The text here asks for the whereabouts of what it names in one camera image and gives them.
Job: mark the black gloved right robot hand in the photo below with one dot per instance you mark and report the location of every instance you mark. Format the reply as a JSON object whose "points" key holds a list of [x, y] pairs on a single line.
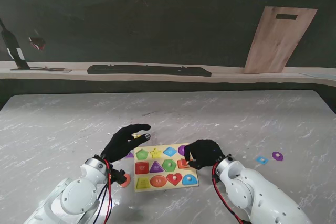
{"points": [[207, 154]]}

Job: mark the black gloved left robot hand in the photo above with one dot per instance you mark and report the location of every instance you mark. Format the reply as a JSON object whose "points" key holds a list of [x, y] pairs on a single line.
{"points": [[119, 145]]}

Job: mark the orange rectangle puzzle piece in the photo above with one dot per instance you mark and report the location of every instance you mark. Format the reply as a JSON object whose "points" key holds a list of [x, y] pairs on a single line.
{"points": [[182, 164]]}

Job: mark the blue semicircle puzzle piece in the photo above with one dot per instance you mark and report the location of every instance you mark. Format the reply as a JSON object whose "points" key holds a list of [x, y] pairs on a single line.
{"points": [[193, 180]]}

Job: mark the red heart puzzle piece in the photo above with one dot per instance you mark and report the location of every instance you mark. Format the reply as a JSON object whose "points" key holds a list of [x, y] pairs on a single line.
{"points": [[176, 180]]}

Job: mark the green hexagon puzzle piece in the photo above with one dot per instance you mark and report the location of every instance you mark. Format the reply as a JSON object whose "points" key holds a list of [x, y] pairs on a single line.
{"points": [[166, 165]]}

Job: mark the wooden shape puzzle board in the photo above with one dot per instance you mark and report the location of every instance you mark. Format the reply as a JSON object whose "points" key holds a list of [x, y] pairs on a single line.
{"points": [[162, 182]]}

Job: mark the blue diamond puzzle piece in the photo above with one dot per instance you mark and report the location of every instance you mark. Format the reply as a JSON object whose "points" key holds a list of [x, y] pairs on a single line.
{"points": [[262, 160]]}

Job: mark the purple circle puzzle piece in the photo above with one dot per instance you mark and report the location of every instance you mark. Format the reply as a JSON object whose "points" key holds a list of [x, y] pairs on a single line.
{"points": [[277, 155]]}

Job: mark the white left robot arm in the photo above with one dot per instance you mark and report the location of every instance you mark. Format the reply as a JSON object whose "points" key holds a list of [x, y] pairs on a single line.
{"points": [[76, 200]]}

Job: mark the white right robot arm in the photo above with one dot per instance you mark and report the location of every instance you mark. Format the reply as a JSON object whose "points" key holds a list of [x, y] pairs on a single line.
{"points": [[249, 190]]}

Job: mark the purple triangle puzzle piece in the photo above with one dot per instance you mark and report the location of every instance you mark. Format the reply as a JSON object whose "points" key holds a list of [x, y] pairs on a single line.
{"points": [[130, 155]]}

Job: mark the yellow star puzzle piece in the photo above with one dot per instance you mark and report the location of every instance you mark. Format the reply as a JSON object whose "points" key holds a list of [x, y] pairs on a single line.
{"points": [[136, 136]]}

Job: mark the orange oval puzzle piece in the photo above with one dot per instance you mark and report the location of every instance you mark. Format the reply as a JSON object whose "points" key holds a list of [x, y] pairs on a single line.
{"points": [[127, 180]]}

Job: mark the wooden cutting board with slot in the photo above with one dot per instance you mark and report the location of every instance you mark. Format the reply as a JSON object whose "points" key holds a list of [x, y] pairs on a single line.
{"points": [[278, 40]]}

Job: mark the black keyboard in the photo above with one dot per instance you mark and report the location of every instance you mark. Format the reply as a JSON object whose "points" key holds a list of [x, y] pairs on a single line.
{"points": [[147, 70]]}

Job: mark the light wooden shelf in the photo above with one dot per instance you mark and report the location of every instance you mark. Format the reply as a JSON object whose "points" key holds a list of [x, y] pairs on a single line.
{"points": [[236, 77]]}

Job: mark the flat thin tray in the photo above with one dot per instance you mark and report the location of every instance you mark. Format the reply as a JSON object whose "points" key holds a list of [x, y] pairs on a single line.
{"points": [[44, 69]]}

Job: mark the red and black object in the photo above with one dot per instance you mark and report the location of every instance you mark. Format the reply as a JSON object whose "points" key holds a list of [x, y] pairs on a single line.
{"points": [[37, 43]]}

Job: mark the pale blue flat sheet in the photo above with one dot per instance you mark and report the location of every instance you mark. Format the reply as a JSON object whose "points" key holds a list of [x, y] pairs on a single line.
{"points": [[319, 76]]}

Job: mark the black bottle-shaped stand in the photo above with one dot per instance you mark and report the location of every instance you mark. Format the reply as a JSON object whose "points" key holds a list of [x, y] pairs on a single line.
{"points": [[14, 48]]}

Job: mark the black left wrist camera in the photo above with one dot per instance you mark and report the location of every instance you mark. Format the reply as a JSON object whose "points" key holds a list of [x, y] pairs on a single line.
{"points": [[118, 177]]}

